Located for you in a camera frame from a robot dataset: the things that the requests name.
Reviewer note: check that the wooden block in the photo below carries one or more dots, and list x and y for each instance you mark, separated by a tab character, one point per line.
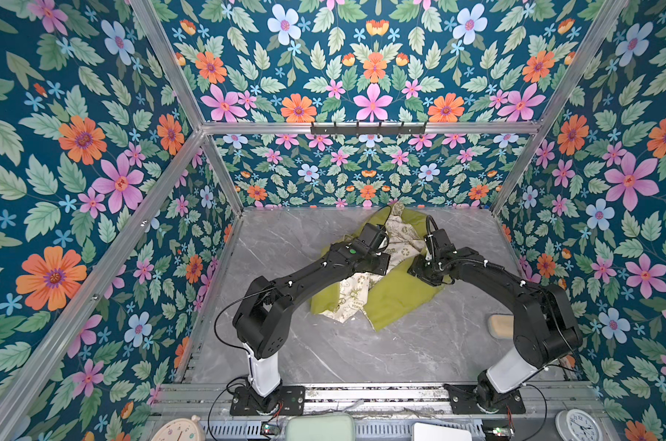
501	326

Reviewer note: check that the green jacket with printed lining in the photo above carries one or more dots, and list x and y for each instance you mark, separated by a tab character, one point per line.
383	299

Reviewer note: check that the aluminium frame post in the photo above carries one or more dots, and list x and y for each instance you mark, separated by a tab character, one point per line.
159	41
601	26

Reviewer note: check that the aluminium front rail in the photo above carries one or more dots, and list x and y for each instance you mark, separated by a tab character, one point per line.
432	399

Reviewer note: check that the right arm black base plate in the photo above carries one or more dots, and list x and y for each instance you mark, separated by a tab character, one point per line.
473	399

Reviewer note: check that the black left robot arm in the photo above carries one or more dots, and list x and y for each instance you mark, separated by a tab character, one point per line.
263	319

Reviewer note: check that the aluminium frame post back right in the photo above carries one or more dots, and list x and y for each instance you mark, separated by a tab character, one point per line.
601	26

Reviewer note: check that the pale green box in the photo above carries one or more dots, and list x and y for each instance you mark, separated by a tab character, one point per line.
333	427

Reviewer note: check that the beige clock bottom left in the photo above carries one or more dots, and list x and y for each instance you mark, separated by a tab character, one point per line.
181	429

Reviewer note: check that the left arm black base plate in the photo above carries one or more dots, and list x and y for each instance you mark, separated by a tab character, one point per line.
267	400

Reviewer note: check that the white clock bottom right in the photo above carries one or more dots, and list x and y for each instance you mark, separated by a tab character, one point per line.
577	425

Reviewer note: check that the aluminium frame left diagonal bar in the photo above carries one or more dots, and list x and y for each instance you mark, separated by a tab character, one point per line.
27	385

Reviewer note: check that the aluminium frame post back left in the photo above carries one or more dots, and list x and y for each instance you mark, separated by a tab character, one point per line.
159	41

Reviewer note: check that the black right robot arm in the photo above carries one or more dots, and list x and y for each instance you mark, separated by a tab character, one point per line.
545	327

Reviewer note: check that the black hook rail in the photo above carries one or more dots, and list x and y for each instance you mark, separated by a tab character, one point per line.
391	129

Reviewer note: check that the white box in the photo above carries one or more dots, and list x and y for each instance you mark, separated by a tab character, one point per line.
433	432

